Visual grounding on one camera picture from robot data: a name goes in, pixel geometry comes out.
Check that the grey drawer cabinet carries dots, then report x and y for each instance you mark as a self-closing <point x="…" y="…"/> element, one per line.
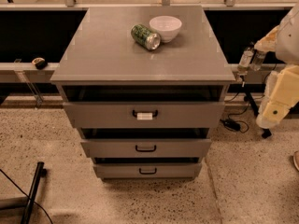
<point x="104" y="64"/>

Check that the black stand leg left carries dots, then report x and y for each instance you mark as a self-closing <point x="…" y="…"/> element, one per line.
<point x="40" y="171"/>

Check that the green soda can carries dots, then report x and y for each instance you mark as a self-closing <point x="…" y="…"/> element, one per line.
<point x="145" y="37"/>

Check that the black stand leg right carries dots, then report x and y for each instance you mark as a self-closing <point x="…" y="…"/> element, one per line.
<point x="248" y="97"/>

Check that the grey top drawer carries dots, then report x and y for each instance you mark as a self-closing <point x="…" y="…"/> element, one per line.
<point x="144" y="114"/>

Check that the grey middle drawer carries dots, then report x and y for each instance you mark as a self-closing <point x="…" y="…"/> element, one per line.
<point x="146" y="148"/>

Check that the small black yellow object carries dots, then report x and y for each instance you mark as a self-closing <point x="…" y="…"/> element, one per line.
<point x="39" y="63"/>

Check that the black power adapter with cable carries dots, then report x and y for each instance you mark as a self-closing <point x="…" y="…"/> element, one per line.
<point x="233" y="123"/>

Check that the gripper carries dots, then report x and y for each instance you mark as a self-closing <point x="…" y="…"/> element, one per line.
<point x="289" y="42"/>

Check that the grey drawer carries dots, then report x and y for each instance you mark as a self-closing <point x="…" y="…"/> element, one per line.
<point x="147" y="170"/>
<point x="144" y="114"/>
<point x="146" y="148"/>

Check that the right clear water bottle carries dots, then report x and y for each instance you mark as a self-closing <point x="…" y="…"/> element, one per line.
<point x="257" y="61"/>

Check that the grey bottom drawer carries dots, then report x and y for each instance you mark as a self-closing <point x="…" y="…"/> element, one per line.
<point x="147" y="170"/>

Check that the clear water bottle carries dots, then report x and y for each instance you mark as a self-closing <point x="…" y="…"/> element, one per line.
<point x="257" y="61"/>
<point x="245" y="60"/>

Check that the white bowl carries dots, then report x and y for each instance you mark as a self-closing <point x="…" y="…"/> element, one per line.
<point x="167" y="27"/>

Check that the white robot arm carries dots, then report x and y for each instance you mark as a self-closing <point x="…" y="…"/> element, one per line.
<point x="283" y="40"/>

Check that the black stand leg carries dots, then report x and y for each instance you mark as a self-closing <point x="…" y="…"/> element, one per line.
<point x="40" y="171"/>
<point x="248" y="97"/>

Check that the left clear water bottle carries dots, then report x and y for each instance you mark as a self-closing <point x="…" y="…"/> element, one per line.
<point x="245" y="60"/>

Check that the clear acrylic bracket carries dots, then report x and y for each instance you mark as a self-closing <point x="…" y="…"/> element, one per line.
<point x="32" y="87"/>

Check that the shoe at right edge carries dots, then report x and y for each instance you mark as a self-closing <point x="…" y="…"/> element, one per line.
<point x="296" y="160"/>

